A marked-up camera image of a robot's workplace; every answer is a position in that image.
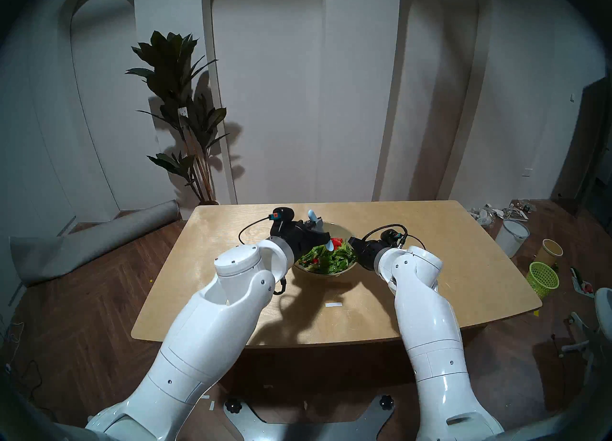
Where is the dark doorway panel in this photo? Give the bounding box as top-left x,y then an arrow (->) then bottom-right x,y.
550,77 -> 612,218

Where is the mixed green salad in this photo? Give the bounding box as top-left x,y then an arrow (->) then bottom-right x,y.
299,238 -> 357,274

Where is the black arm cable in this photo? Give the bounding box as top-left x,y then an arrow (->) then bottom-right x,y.
361,224 -> 426,252
238,215 -> 288,295

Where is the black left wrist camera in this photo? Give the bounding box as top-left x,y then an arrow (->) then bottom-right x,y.
270,207 -> 295,235

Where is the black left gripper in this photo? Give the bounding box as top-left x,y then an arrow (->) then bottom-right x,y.
277,218 -> 331,260

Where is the pile of floor trash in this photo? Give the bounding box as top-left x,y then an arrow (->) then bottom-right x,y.
469,200 -> 537,226

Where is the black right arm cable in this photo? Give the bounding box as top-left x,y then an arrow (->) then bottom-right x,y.
361,224 -> 426,252

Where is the light blue spoon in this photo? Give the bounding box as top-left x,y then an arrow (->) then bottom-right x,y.
307,209 -> 336,252

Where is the red green floor packet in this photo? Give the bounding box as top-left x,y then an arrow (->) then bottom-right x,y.
570,267 -> 595,298

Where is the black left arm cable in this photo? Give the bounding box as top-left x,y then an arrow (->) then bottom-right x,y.
238,215 -> 288,295

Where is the rolled grey carpet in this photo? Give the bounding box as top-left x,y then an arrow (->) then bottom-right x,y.
10,200 -> 181,288

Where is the light wooden table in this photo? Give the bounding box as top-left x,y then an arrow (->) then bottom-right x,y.
131,200 -> 542,349

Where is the tan paper cup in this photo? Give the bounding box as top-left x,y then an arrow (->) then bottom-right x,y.
535,239 -> 564,266

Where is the tall potted plant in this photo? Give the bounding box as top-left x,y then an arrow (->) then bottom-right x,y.
125,31 -> 230,205

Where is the white plastic bucket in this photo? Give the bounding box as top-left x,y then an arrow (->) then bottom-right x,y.
495,219 -> 530,258

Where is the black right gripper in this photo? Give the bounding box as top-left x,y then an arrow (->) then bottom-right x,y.
348,237 -> 386,272

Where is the white office chair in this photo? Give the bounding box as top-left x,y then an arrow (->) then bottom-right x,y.
560,287 -> 612,388

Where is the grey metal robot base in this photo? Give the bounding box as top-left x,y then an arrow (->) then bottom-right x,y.
224,395 -> 395,441

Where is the green salad bowl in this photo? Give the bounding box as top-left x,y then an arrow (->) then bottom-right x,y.
294,223 -> 359,278

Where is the green mesh basket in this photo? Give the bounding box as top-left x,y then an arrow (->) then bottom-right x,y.
525,262 -> 560,300

